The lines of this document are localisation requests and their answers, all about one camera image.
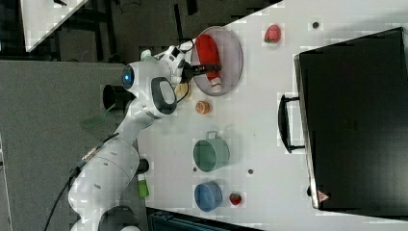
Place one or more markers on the orange slice toy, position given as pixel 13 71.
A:
pixel 202 107

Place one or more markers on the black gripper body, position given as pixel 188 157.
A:
pixel 187 72

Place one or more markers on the black steel pot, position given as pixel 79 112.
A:
pixel 116 97

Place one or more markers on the red toy strawberry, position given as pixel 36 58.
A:
pixel 235 198

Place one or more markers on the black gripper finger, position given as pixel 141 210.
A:
pixel 205 68

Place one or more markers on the red plush ketchup bottle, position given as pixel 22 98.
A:
pixel 207 54

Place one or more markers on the yellow toy banana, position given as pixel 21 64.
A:
pixel 182 91

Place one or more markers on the black cylindrical container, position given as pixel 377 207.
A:
pixel 143 166

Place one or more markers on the grey round plate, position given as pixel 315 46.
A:
pixel 230 56

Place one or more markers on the green metal cup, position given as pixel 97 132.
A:
pixel 211 153

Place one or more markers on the silver toaster oven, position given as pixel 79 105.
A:
pixel 352 97

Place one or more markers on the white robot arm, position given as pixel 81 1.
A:
pixel 106 171

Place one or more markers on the green plastic utensil handle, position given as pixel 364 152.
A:
pixel 143 187

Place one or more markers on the green slotted spatula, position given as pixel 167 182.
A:
pixel 97 119

